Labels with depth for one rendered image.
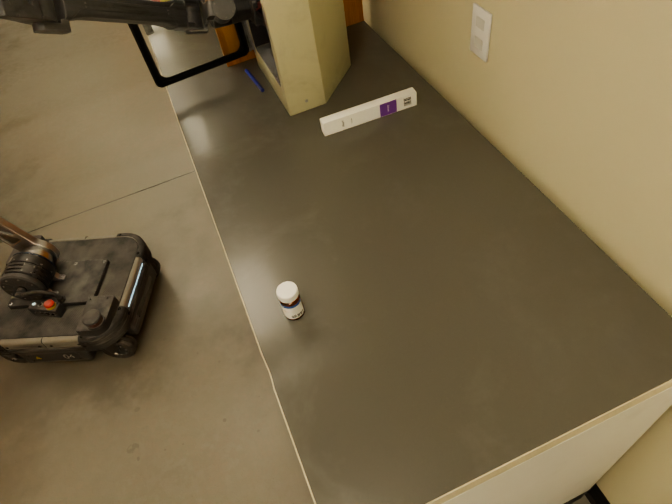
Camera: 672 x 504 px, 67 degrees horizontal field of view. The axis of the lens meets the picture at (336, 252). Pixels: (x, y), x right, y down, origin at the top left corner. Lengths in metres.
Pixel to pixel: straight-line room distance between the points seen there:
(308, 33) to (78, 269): 1.44
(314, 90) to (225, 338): 1.14
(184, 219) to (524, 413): 2.11
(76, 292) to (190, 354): 0.52
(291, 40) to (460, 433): 0.99
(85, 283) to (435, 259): 1.59
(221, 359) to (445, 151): 1.28
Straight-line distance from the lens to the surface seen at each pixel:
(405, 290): 1.02
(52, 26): 1.25
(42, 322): 2.31
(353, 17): 1.87
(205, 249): 2.51
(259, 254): 1.13
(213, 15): 1.39
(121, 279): 2.25
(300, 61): 1.42
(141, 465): 2.09
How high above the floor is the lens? 1.78
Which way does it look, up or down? 50 degrees down
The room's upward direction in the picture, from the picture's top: 12 degrees counter-clockwise
